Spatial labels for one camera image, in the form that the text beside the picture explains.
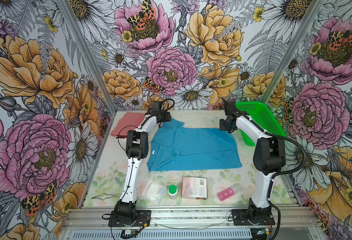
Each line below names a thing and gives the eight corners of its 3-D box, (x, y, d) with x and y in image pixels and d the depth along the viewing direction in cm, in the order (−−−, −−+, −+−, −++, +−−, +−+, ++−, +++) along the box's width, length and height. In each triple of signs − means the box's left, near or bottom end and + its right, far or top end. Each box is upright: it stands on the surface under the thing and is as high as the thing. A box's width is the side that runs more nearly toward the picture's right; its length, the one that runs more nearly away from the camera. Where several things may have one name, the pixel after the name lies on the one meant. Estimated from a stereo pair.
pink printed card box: (181, 199, 82) (181, 197, 78) (181, 179, 89) (181, 176, 85) (207, 199, 82) (208, 197, 78) (205, 179, 89) (206, 176, 85)
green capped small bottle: (168, 198, 82) (166, 192, 74) (170, 190, 85) (169, 183, 77) (176, 200, 82) (175, 194, 73) (177, 192, 84) (177, 185, 76)
